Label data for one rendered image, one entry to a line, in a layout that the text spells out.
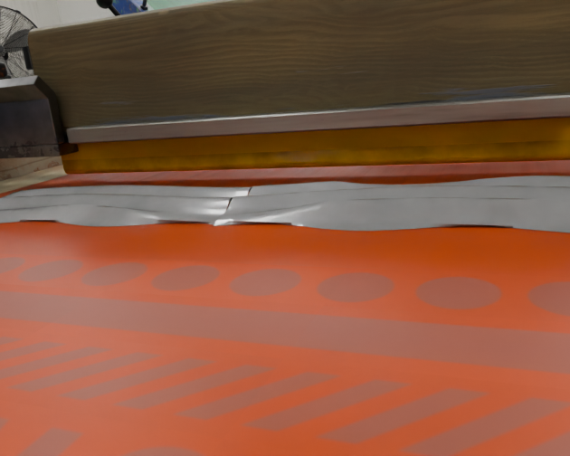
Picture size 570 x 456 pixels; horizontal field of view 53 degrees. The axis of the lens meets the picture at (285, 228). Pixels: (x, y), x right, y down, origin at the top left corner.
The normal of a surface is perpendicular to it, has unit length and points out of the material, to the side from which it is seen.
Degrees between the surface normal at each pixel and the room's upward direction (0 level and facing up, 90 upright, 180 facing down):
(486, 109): 90
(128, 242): 0
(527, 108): 90
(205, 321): 0
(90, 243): 0
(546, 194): 30
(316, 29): 90
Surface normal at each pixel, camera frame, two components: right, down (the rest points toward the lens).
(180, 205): -0.34, -0.66
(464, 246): -0.10, -0.96
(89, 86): -0.37, 0.29
